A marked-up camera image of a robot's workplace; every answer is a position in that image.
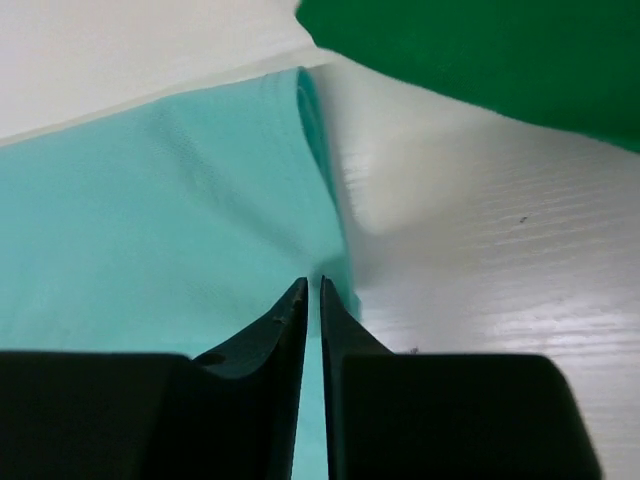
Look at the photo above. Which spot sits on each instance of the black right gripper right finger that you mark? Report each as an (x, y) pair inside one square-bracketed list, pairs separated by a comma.
[(445, 416)]

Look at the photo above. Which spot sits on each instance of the teal t shirt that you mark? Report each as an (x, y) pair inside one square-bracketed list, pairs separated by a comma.
[(170, 226)]

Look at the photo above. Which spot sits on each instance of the dark green folded t shirt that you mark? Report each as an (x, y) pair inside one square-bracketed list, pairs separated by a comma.
[(566, 65)]

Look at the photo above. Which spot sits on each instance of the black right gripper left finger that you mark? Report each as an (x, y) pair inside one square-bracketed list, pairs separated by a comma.
[(229, 413)]

